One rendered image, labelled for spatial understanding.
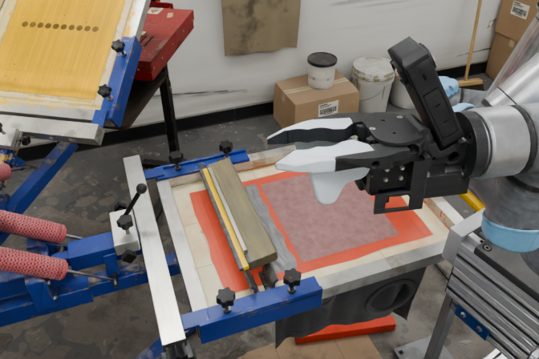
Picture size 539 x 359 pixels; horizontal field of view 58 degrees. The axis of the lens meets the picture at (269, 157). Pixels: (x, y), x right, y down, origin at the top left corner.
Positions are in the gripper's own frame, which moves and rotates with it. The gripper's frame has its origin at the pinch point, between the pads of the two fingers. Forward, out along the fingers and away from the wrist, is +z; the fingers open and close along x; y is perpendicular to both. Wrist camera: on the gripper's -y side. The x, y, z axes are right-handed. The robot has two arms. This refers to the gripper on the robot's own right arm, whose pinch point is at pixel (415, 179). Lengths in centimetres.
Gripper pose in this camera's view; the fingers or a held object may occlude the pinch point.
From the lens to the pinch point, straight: 160.1
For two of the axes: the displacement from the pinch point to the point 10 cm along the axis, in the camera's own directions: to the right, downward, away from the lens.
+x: 9.4, -2.1, 2.7
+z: 0.0, 8.0, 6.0
